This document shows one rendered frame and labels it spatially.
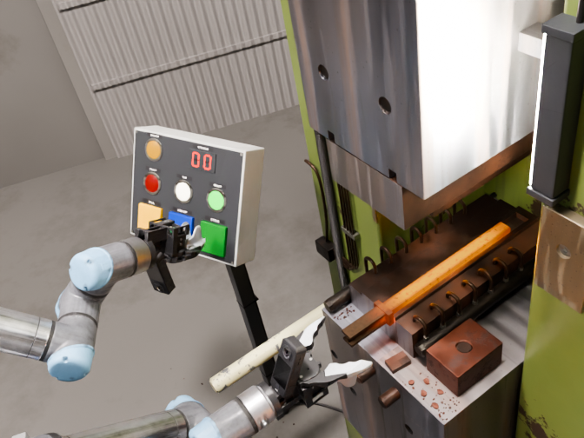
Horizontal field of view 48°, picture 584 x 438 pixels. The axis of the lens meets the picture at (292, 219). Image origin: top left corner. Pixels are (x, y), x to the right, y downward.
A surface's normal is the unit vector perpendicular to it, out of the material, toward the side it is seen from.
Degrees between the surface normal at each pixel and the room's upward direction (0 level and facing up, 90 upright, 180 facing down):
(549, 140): 90
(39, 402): 0
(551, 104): 90
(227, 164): 60
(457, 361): 0
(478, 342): 0
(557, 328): 90
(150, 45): 90
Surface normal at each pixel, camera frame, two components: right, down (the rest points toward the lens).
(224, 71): 0.27, 0.60
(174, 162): -0.51, 0.18
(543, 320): -0.81, 0.48
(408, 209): 0.57, 0.47
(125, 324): -0.16, -0.74
